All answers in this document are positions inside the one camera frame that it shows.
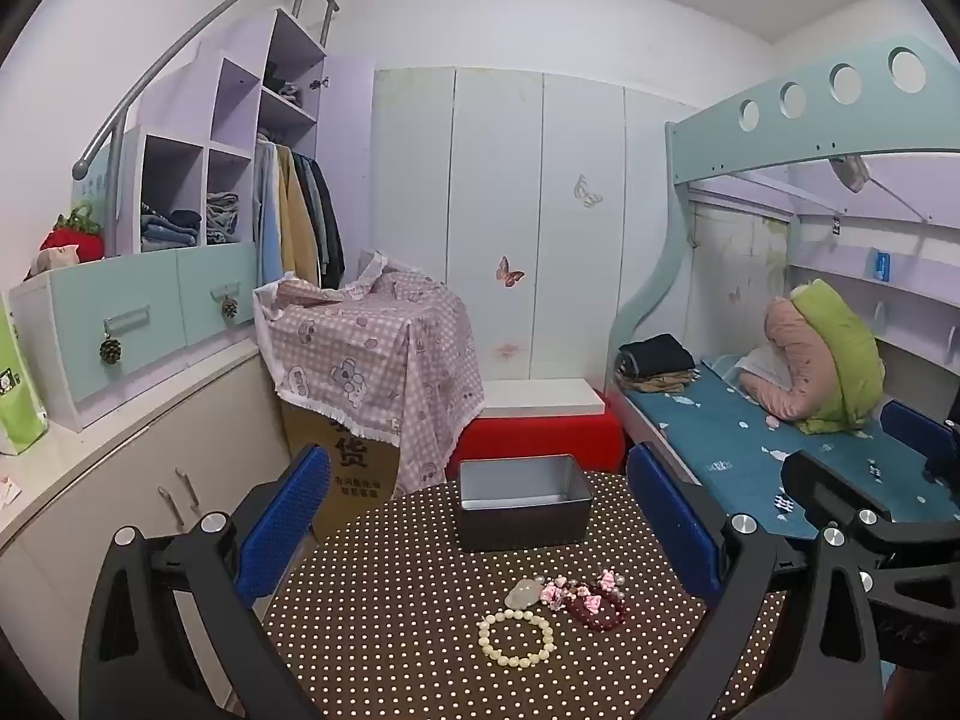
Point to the dark folded clothes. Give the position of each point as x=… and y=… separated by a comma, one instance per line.
x=656, y=352

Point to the small blue box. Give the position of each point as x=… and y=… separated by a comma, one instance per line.
x=883, y=265

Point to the dark clothes on shelf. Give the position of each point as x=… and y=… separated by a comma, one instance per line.
x=281, y=86

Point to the green blanket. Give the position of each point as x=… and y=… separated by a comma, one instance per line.
x=840, y=345

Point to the purple stair shelf unit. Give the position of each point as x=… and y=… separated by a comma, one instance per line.
x=240, y=82

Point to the pink quilt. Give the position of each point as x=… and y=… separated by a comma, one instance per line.
x=787, y=360

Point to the cardboard box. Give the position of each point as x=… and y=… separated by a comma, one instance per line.
x=352, y=465

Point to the white butterfly sticker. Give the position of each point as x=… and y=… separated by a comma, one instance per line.
x=587, y=192

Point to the green paper bag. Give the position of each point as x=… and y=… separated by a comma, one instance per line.
x=19, y=390

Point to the khaki folded clothes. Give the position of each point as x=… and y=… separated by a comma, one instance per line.
x=660, y=384

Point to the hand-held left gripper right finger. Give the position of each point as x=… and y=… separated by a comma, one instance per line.
x=675, y=532

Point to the white wardrobe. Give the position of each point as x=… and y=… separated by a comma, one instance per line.
x=495, y=165

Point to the pink checked cloth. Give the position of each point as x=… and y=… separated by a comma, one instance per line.
x=360, y=345

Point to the blue bed sheet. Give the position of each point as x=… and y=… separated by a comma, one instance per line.
x=697, y=420

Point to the purple bed wall shelf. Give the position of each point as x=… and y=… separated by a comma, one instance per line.
x=900, y=240

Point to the pinecone ornament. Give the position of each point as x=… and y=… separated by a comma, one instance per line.
x=229, y=308
x=110, y=351

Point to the white board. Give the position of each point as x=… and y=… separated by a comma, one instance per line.
x=540, y=395

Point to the folded grey clothes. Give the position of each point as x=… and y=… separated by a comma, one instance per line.
x=221, y=217

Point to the grey clip fan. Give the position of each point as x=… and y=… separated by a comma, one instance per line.
x=847, y=172

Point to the brown polka dot tablecloth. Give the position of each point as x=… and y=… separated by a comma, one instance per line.
x=390, y=615

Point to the red strawberry plush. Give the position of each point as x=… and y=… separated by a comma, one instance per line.
x=71, y=244

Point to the red stool white top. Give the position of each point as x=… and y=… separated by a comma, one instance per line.
x=540, y=435

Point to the teal bunk bed frame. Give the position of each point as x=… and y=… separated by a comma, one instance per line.
x=712, y=142

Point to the cream cabinet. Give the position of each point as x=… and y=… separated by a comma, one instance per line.
x=112, y=510

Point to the white pillow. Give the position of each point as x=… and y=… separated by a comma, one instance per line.
x=757, y=367

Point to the brown butterfly sticker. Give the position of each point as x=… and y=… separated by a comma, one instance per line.
x=510, y=271

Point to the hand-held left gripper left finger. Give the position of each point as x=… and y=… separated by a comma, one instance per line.
x=281, y=525

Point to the teal drawer unit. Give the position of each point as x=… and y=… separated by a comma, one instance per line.
x=150, y=300

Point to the dark hanging jackets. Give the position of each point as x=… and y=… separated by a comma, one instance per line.
x=326, y=217

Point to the light blue hanging shirt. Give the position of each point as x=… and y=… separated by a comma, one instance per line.
x=266, y=217

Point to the faint pink butterfly sticker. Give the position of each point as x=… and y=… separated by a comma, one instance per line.
x=510, y=350

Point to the grey metal tin box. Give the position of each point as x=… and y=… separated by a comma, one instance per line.
x=517, y=525

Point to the clear stone pendant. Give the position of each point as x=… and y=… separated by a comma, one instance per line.
x=523, y=594

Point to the folded blue jeans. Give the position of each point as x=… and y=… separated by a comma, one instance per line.
x=169, y=229

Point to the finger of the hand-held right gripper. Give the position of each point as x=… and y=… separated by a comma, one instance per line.
x=821, y=484
x=911, y=435

